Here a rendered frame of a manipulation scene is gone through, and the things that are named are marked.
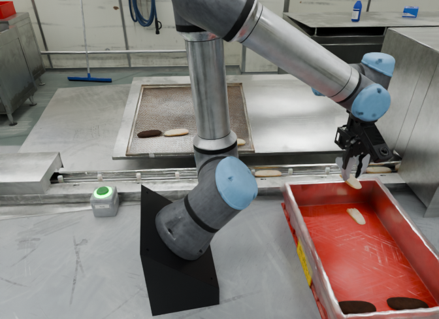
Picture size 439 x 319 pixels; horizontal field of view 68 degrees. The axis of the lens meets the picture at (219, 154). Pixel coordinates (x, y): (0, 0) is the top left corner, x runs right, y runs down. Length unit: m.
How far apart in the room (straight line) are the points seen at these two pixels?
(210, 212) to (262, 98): 0.94
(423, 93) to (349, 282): 0.64
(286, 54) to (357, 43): 2.38
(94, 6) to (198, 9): 4.34
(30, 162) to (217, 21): 0.94
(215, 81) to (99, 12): 4.22
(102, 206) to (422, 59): 1.13
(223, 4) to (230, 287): 0.67
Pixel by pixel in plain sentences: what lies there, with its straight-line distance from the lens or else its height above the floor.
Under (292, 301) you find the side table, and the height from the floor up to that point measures 0.82.
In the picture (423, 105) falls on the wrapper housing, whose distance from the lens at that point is 1.24.
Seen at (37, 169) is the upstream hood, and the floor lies 0.92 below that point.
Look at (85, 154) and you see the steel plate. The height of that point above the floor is 0.82.
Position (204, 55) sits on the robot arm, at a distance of 0.73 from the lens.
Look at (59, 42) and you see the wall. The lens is 5.19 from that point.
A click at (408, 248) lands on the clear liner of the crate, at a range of 1.08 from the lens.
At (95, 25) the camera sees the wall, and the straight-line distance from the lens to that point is 4.97.
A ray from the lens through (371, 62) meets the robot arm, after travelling 0.88.
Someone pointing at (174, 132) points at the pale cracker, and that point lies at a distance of 1.35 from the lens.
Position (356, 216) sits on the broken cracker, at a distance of 1.16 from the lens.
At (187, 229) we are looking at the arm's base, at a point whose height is 1.03.
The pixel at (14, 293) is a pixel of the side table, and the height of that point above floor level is 0.82.
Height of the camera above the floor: 1.58
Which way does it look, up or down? 33 degrees down
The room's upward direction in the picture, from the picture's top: straight up
